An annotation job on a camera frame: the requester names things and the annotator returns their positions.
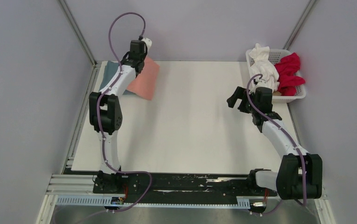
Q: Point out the white plastic basket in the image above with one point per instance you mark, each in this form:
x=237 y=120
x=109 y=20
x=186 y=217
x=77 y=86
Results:
x=275 y=57

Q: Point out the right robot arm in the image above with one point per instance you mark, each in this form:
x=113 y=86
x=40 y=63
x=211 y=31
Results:
x=300 y=173

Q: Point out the crumpled white t shirt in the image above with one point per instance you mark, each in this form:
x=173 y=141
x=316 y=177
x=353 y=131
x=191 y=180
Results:
x=259 y=64

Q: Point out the left aluminium frame post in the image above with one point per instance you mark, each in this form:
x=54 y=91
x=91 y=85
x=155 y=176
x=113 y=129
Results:
x=77 y=32

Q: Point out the aluminium front rail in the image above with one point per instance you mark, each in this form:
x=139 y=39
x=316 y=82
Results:
x=79 y=189

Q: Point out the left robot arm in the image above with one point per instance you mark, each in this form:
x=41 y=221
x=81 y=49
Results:
x=105 y=112

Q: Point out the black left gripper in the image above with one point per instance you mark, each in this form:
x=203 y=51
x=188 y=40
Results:
x=144 y=56

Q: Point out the right aluminium frame post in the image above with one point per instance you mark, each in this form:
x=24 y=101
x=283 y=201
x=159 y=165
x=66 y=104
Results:
x=300 y=23

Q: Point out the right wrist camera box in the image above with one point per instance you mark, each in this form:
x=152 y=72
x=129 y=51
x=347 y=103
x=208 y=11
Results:
x=260 y=83

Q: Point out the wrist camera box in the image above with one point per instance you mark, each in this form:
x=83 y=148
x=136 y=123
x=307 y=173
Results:
x=260 y=83
x=148 y=43

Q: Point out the folded blue-grey t shirt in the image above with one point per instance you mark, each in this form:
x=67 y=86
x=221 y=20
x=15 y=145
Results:
x=114 y=84

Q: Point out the crumpled red t shirt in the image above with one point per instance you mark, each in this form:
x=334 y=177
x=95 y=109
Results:
x=288 y=80

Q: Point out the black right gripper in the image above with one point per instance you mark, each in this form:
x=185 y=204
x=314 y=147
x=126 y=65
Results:
x=240 y=93

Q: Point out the pink t shirt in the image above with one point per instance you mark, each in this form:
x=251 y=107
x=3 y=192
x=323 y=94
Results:
x=145 y=83

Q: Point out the aluminium frame post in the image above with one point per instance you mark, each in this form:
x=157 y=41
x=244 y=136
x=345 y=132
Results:
x=77 y=32
x=300 y=23

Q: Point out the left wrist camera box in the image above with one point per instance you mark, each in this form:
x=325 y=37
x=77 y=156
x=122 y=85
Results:
x=148 y=43

